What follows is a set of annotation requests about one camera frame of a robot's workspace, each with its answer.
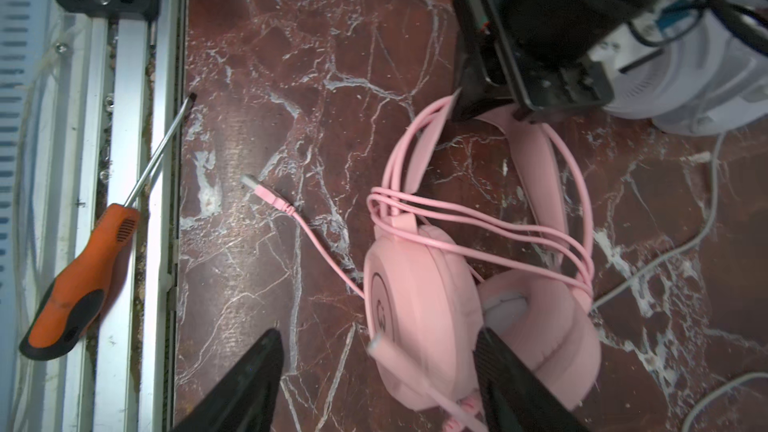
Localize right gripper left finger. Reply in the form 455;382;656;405
174;328;284;431

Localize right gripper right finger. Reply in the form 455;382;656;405
473;327;587;432

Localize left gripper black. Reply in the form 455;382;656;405
453;0;657;123

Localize pink headphones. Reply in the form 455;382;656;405
364;96;601;431

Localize white headphones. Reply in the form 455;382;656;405
590;0;767;136

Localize white perforated vent panel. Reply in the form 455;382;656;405
1;0;53;431

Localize orange handled screwdriver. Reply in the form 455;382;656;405
19;92;197;361

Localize white headphone cable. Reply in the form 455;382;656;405
590;131;768;432

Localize aluminium front rail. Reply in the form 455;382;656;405
17;0;187;432

